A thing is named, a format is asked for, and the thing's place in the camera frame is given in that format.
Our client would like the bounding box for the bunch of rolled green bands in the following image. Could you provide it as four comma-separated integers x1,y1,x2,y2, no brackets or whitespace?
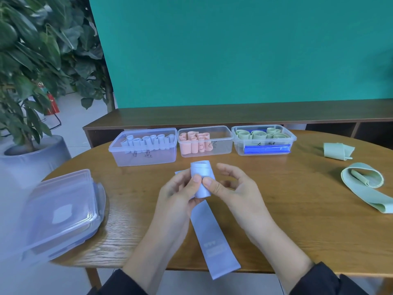
236,128,291,140

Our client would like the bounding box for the grey plant pot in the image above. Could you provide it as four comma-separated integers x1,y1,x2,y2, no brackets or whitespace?
0,135,72,189

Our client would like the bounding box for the stack of clear plastic lids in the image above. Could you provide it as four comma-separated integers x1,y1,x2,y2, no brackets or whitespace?
0,169,107,262

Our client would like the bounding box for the bunch of rolled pink bands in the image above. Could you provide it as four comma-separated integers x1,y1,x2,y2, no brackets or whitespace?
179,131,214,155

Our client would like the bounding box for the clear box with pink rolls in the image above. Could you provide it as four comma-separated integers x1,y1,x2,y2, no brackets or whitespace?
178,126,234,158

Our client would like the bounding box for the clear box with blue rolls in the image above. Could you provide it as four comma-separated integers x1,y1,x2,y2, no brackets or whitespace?
108,128,178,167

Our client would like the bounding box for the row of rolled blue bands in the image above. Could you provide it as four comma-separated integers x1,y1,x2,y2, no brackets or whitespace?
121,134,175,151

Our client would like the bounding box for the looped green resistance band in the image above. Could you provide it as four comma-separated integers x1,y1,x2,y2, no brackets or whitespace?
341,163,393,214

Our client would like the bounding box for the person's left forearm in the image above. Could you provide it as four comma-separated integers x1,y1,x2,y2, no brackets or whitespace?
87,226,185,295

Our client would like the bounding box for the person's right hand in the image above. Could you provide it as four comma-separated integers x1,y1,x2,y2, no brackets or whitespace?
203,163,277,247

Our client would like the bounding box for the teal backdrop panel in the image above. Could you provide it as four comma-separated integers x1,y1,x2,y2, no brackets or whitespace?
88,0,393,109

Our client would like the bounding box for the clear box with green rolls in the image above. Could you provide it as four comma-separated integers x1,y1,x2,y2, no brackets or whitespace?
231,125,297,156

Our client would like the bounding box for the thin-trunk leafy plant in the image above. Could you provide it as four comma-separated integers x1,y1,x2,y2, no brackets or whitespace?
69,15,116,113

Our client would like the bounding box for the person's right forearm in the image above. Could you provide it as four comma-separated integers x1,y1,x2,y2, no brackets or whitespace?
247,226,369,295

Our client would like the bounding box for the red fire extinguisher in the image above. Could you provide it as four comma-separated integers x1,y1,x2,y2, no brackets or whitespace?
43,92,61,116

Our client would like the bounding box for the long wooden shelf bench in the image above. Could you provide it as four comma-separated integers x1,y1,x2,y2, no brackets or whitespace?
83,99,393,148

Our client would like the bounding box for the person's left hand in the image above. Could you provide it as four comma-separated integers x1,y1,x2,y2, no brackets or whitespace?
152,168,204,244

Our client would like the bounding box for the wooden table leg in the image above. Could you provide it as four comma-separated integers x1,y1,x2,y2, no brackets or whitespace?
85,267,102,290

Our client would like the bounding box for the light blue resistance band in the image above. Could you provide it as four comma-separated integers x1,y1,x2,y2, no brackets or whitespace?
174,160,242,280

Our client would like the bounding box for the folded green resistance band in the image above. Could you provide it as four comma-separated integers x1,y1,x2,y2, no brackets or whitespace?
323,143,355,160

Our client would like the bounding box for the large leafy potted plant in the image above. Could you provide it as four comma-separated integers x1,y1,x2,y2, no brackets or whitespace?
0,0,103,152

